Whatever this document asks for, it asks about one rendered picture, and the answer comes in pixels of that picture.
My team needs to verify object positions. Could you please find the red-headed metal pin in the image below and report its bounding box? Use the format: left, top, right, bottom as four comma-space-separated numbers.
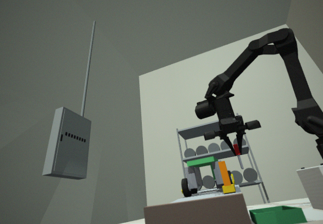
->
233, 144, 244, 169

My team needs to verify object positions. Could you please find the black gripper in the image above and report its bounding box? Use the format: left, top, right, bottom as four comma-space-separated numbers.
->
204, 109, 261, 156

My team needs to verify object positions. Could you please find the green tray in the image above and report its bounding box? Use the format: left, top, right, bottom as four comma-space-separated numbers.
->
249, 205, 307, 224

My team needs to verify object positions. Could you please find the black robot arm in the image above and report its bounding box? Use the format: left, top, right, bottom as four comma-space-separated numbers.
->
195, 28, 323, 159

